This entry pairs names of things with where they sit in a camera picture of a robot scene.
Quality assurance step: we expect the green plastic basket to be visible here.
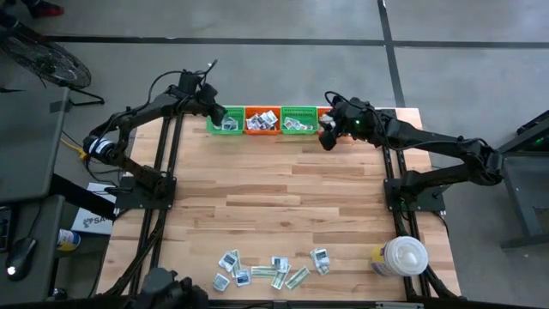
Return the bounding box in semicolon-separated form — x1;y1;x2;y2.
280;106;319;136
206;106;246;136

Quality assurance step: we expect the orange-red plastic basket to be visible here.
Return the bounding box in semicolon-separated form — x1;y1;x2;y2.
244;106;282;136
317;106;335;136

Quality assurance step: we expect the yellow wipes canister white lid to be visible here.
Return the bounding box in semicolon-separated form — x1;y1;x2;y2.
369;236;429;278

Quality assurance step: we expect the black floor fan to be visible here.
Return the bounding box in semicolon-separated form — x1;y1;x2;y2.
0;25;106;107

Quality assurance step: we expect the white printed cardboard box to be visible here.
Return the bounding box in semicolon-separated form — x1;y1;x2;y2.
70;182;117;236

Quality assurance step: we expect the grey desk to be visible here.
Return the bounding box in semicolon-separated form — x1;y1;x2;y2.
0;87;72;304

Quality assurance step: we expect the black metal stand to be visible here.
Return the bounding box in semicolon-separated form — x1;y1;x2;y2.
497;109;549;250

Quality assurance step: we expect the white and yellow can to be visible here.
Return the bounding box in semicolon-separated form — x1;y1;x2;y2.
57;228;81;252

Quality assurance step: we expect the black keyboard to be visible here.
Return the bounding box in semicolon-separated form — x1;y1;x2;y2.
0;205;13;255

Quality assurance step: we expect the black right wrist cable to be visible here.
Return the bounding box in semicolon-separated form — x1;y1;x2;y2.
323;90;348;108

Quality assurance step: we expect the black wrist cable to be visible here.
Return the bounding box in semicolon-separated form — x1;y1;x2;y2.
323;90;348;108
145;58;219;108

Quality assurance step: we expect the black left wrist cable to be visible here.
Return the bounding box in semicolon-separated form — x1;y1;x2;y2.
145;58;219;108

